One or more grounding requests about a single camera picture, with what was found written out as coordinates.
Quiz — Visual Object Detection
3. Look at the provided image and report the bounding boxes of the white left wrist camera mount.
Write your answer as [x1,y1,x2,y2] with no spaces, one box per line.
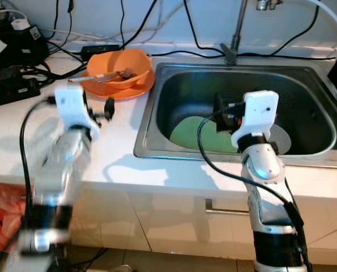
[54,85,100,132]

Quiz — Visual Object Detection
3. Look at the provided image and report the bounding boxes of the black wall cable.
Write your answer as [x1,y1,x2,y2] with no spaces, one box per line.
[182,0,225,57]
[239,5,321,57]

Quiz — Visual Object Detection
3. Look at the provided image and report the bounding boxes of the black power strip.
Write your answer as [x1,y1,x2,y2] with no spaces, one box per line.
[0,68,41,108]

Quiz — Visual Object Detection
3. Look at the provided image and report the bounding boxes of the red plastic bag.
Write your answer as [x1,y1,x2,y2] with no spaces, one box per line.
[0,181,28,253]

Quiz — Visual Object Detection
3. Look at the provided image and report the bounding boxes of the metal wall valve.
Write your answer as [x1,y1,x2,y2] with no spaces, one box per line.
[258,0,278,11]

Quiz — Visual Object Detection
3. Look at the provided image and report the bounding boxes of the silver drawer handle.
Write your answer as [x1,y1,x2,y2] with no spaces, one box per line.
[205,198,251,216]

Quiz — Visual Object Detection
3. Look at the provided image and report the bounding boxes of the grey plate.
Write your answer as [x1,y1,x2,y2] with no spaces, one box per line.
[269,125,292,155]

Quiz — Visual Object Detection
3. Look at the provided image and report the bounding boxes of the black charger with labels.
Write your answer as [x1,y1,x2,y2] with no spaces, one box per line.
[0,17,47,66]

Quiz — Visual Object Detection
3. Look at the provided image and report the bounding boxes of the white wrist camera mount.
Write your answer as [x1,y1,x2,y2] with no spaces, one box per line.
[231,91,278,149]
[54,85,100,132]

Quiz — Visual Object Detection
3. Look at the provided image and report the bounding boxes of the metal faucet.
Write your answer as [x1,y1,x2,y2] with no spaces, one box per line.
[220,0,248,64]

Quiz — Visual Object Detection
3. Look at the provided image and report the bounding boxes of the orange plastic plate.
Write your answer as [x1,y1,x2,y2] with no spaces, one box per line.
[80,68,156,101]

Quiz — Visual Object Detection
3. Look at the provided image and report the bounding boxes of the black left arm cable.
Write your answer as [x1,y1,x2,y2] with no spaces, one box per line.
[0,97,57,272]

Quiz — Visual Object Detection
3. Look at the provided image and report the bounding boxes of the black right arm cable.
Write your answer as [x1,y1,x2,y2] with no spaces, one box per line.
[195,102,305,227]

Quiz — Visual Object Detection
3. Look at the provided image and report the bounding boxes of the spoon in bowl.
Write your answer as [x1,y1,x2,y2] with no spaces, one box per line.
[68,70,131,84]

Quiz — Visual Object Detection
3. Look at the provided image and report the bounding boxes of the green plate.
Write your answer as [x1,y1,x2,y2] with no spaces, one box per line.
[170,116,238,152]

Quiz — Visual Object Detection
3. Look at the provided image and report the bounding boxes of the white hose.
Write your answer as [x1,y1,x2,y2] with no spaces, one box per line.
[303,0,337,32]

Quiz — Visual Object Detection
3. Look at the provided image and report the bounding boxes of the black power cable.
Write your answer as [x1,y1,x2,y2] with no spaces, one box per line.
[151,50,223,57]

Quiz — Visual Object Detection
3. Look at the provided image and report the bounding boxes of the orange plastic bowl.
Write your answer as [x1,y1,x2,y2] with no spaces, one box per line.
[87,49,152,88]

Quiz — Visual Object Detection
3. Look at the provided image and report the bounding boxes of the stainless steel sink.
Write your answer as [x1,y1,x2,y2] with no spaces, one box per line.
[133,62,337,168]

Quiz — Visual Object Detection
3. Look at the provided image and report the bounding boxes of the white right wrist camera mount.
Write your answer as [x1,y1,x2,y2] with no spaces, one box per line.
[231,91,278,149]

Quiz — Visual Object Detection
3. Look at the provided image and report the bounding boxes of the small black power adapter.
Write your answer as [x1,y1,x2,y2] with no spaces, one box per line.
[80,44,119,59]

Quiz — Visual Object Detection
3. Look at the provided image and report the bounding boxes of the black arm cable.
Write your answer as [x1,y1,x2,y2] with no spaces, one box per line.
[0,97,57,272]
[195,102,305,227]

